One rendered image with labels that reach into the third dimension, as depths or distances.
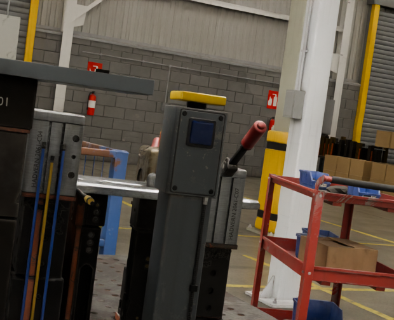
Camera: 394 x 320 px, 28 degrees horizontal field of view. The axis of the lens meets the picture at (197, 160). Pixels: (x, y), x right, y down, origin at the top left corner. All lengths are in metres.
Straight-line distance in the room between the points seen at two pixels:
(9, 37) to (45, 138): 8.34
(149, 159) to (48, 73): 0.62
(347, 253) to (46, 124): 2.38
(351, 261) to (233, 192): 2.22
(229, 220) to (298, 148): 3.97
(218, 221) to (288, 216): 4.00
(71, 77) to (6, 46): 8.51
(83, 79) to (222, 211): 0.36
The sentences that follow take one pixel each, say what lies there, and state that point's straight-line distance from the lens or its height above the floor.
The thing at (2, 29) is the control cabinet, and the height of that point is 1.83.
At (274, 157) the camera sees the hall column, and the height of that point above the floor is 0.83.
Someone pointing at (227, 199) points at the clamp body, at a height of 1.01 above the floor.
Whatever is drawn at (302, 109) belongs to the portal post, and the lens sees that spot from 5.18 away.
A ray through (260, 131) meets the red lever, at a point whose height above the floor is 1.12.
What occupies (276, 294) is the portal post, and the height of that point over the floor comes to 0.05.
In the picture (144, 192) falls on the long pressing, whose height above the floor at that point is 1.00.
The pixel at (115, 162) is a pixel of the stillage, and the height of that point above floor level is 0.90.
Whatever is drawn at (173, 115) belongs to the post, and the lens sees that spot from 1.02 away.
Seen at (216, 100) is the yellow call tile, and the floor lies 1.15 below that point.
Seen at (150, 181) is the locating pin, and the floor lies 1.01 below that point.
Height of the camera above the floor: 1.13
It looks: 3 degrees down
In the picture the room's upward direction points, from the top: 8 degrees clockwise
